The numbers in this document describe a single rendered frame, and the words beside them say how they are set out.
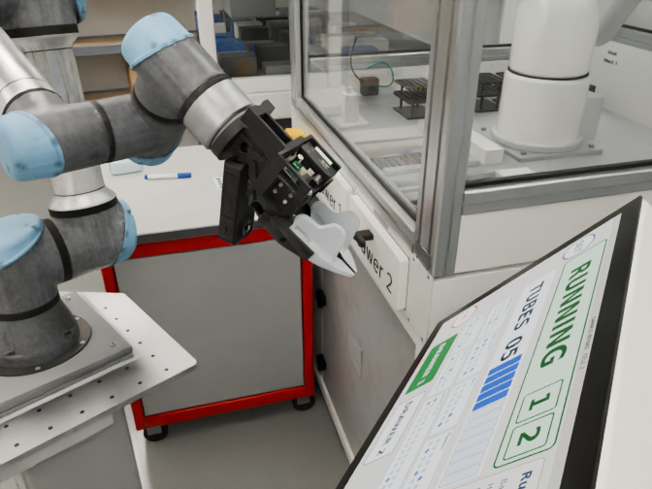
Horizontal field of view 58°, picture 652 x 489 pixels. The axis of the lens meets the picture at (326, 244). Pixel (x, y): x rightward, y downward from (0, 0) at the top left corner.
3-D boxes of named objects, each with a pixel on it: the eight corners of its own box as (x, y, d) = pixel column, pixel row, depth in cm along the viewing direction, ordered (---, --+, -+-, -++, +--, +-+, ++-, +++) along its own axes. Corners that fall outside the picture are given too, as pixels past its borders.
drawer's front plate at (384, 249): (396, 311, 108) (400, 260, 102) (348, 239, 132) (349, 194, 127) (405, 309, 108) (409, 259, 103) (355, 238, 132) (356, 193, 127)
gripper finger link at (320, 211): (378, 253, 64) (322, 191, 64) (347, 279, 68) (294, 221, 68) (390, 242, 67) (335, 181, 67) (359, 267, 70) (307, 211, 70)
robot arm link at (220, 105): (173, 133, 66) (217, 114, 72) (200, 163, 66) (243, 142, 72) (202, 87, 61) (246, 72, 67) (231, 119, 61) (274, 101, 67)
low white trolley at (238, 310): (137, 455, 181) (88, 240, 143) (137, 335, 233) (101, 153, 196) (318, 416, 194) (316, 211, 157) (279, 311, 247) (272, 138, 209)
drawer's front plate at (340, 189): (344, 234, 134) (345, 189, 129) (312, 184, 158) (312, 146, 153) (352, 233, 134) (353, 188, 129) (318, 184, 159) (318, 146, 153)
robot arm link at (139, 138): (79, 132, 75) (92, 76, 66) (157, 116, 82) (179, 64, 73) (106, 183, 73) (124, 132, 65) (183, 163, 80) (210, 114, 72)
